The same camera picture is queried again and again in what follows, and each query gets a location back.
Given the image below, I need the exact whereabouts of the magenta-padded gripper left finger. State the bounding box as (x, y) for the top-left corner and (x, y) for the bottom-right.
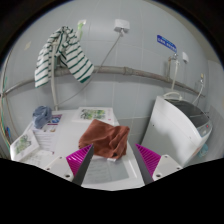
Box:
(44, 143), (95, 187)

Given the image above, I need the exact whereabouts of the crumpled blue-grey cloth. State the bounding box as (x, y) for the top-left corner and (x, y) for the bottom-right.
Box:
(31, 105), (54, 130)

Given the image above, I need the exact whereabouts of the blue wall sign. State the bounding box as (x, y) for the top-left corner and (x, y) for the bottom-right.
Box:
(156, 34), (178, 53)

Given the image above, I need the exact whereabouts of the green-striped white garment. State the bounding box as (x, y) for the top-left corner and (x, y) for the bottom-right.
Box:
(34, 25), (95, 89)

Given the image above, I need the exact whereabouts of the brown towel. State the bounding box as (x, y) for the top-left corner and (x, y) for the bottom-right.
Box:
(78, 118), (131, 161)

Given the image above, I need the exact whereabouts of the white inlet hose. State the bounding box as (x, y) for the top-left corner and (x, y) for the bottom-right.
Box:
(162, 59), (184, 101)

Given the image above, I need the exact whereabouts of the grey wall pipe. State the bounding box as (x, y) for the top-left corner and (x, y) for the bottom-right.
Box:
(0, 65), (206, 99)

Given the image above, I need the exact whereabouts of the white power cable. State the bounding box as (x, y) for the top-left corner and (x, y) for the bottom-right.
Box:
(56, 31), (124, 108)

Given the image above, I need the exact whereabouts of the white upright hose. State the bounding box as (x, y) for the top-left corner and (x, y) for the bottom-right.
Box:
(49, 43), (59, 111)

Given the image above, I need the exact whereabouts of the printed instruction sheet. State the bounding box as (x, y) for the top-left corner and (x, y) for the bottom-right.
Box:
(29, 113), (64, 153)

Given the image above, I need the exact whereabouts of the chrome wall faucet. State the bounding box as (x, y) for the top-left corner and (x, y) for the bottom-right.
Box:
(168, 53), (181, 66)

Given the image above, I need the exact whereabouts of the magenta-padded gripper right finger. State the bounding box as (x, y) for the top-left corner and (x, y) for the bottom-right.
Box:
(133, 143), (184, 185)

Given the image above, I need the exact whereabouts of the white wall socket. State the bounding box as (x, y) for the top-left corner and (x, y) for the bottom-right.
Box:
(113, 18), (131, 34)

